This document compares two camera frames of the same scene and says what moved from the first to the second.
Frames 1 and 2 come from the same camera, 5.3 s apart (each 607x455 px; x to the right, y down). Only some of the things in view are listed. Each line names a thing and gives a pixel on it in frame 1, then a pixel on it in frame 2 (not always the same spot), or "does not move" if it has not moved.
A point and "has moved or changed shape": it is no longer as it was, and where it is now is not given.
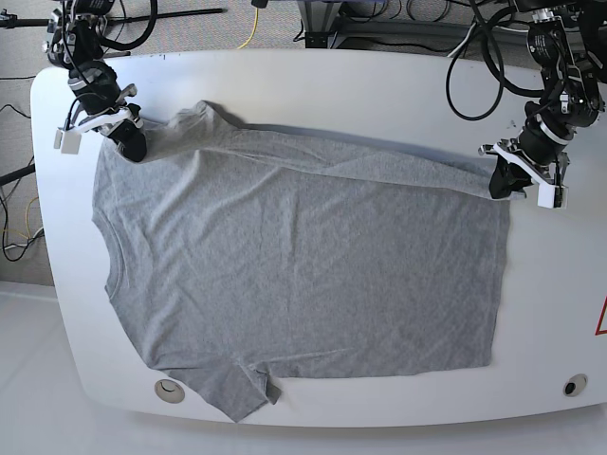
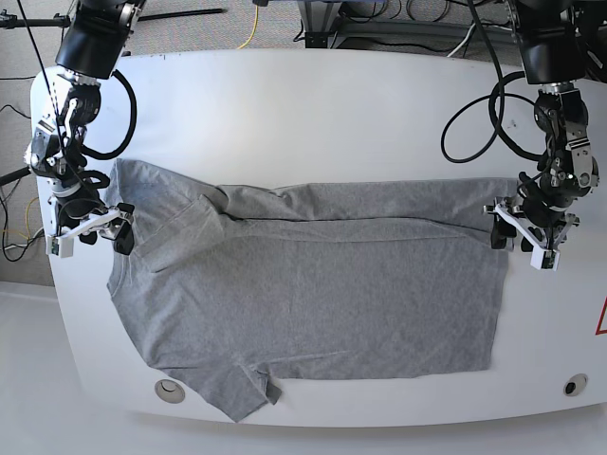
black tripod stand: x=27 y=22 does not move
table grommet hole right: x=575 y=384 does not move
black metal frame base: x=321 y=23 does not move
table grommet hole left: x=170 y=391 does not move
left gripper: x=102 y=106 to x=83 y=214
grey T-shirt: x=247 y=255 has moved or changed shape
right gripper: x=535 y=154 to x=548 y=224
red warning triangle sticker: x=602 y=324 does not move
